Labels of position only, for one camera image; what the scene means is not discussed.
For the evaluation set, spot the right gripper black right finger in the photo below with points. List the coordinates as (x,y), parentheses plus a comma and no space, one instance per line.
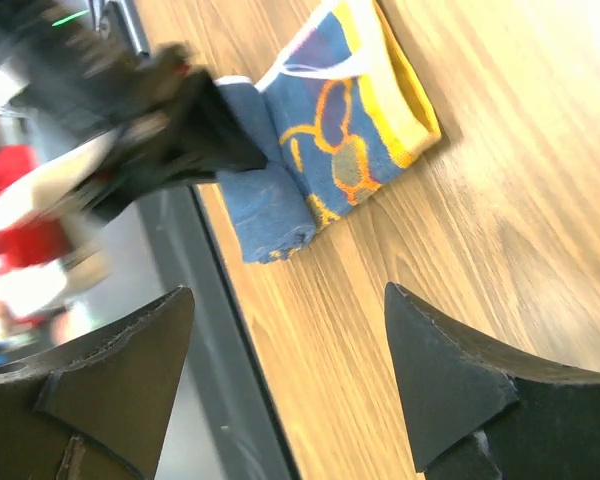
(477,408)

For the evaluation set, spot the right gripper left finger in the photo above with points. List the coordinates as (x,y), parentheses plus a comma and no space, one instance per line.
(97,407)

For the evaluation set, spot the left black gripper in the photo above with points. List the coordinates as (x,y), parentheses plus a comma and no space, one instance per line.
(172,124)

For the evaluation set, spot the yellow and blue cartoon towel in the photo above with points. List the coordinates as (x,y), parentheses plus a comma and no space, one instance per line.
(339,114)

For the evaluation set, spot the black mounting base plate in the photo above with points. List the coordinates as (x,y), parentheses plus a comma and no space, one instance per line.
(224,424)

